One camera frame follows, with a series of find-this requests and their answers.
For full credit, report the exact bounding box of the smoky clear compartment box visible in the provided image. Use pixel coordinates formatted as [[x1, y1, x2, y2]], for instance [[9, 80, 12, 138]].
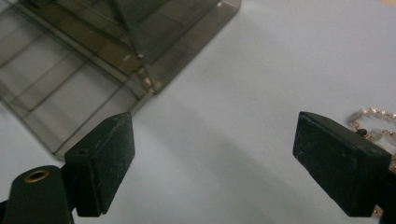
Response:
[[0, 0, 242, 161]]

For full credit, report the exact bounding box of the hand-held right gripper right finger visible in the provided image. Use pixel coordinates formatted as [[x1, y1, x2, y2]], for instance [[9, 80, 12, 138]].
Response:
[[292, 111, 392, 218]]

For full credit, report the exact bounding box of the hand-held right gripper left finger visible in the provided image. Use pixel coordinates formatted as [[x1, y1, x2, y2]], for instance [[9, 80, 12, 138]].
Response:
[[64, 112, 136, 217]]

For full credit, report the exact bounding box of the gold bead bracelet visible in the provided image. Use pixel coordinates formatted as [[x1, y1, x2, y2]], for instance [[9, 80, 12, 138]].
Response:
[[348, 107, 396, 217]]

